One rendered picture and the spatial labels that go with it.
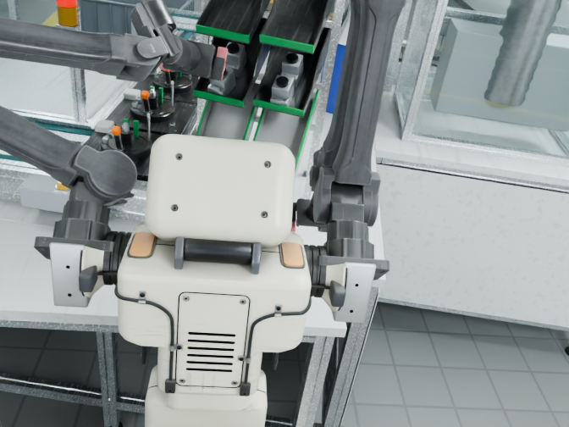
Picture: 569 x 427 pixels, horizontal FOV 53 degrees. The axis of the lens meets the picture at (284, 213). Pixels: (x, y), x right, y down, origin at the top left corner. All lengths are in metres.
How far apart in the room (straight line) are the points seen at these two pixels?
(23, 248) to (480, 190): 1.55
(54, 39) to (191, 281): 0.48
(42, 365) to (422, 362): 1.51
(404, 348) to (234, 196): 1.84
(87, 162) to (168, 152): 0.17
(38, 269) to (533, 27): 1.66
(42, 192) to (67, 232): 0.61
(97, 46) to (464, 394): 1.94
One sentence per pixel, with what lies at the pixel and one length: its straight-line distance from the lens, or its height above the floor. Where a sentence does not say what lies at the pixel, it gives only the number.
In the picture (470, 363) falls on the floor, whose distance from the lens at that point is 2.61.
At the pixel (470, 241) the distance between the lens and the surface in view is 2.34.
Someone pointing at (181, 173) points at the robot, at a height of 1.35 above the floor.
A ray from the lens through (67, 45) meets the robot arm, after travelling 1.05.
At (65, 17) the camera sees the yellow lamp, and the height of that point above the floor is 1.28.
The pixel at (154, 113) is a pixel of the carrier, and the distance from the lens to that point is 1.83.
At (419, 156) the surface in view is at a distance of 2.11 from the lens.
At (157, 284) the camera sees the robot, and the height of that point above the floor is 1.22.
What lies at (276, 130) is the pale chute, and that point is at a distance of 1.54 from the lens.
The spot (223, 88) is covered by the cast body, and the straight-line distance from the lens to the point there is 1.43.
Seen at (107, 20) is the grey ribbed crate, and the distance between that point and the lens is 3.60.
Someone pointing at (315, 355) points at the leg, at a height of 0.75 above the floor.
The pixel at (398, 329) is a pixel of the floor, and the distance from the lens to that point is 2.62.
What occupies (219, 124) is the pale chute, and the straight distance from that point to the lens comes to 1.56.
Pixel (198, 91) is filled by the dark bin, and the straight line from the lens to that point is 1.44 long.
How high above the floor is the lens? 1.76
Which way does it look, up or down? 34 degrees down
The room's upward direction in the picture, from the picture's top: 9 degrees clockwise
